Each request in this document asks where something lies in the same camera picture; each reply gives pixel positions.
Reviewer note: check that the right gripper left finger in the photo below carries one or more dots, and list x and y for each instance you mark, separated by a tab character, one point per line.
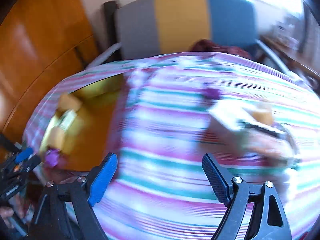
65	210

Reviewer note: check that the purple snack packet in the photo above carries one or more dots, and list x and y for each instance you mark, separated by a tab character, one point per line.
52	157

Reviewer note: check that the green cracker snack packet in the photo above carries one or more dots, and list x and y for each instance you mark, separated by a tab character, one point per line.
264	140

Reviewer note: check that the purple candy packet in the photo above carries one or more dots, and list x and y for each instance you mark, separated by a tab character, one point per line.
211	93

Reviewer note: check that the left hand of person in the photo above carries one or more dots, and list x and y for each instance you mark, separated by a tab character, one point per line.
6	212

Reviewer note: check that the green white small box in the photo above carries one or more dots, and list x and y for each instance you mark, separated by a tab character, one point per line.
67	119

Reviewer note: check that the yellow sponge cake block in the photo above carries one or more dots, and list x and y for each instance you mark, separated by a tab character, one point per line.
68	102

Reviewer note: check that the striped pink green tablecloth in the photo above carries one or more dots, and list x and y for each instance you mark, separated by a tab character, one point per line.
160	132

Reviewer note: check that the yellow wrapped cake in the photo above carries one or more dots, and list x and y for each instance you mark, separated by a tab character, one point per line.
263	114

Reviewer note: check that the white rectangular box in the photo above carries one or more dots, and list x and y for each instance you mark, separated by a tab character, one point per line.
228	119

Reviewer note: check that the gold metal tray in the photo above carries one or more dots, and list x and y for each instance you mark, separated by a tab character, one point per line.
82	146

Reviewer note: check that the orange wooden wardrobe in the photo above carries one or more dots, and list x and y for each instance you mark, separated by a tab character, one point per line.
42	42

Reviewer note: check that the wooden side desk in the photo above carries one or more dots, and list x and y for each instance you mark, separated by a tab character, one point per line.
306	69

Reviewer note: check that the maroon cloth on chair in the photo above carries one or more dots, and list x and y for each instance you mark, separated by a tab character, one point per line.
205	45

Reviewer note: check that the grey yellow blue chair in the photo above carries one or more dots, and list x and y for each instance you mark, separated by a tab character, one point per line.
146	28

